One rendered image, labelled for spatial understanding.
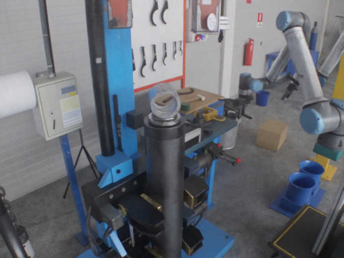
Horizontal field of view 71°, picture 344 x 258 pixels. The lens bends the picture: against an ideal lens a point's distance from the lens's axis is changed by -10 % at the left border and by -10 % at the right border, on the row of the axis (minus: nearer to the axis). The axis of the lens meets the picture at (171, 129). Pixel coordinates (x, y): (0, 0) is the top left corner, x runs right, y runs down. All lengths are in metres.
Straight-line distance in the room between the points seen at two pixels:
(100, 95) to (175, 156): 0.51
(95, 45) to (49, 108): 0.66
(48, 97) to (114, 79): 0.51
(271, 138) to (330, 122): 2.62
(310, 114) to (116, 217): 1.17
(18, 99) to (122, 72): 0.66
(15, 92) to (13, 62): 1.24
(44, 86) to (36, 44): 1.25
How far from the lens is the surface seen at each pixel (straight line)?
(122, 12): 1.19
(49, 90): 1.87
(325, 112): 1.54
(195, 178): 1.73
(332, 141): 1.71
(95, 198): 1.52
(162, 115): 1.30
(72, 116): 1.99
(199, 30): 1.23
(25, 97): 1.79
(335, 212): 2.09
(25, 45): 3.01
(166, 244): 1.81
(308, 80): 1.58
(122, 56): 1.59
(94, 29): 1.40
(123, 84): 1.63
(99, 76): 1.45
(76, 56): 3.24
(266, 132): 4.11
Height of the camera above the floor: 2.05
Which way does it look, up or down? 27 degrees down
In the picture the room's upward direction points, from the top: straight up
